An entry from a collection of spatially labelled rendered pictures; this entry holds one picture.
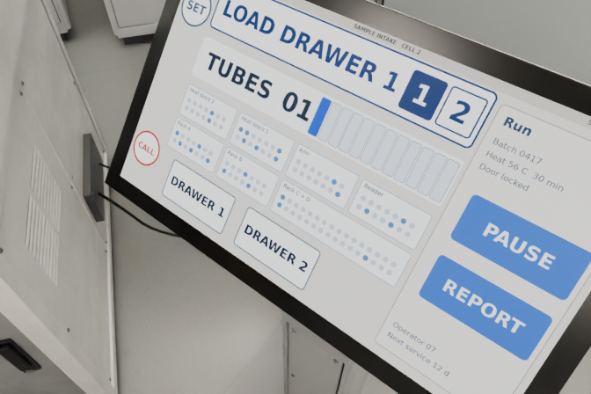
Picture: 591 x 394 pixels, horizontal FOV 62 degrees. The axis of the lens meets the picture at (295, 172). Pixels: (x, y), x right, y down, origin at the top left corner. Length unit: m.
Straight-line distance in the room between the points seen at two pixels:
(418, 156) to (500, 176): 0.07
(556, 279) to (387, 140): 0.18
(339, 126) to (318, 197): 0.07
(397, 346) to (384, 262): 0.08
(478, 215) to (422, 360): 0.14
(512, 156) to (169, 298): 1.34
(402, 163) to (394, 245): 0.08
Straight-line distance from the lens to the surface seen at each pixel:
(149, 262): 1.72
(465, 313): 0.46
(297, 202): 0.49
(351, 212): 0.47
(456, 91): 0.44
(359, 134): 0.46
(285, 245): 0.50
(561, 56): 1.18
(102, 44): 2.66
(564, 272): 0.45
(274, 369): 1.48
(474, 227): 0.44
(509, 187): 0.44
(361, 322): 0.49
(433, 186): 0.45
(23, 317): 1.01
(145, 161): 0.60
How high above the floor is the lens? 1.44
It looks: 50 degrees down
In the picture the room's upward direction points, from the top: 1 degrees clockwise
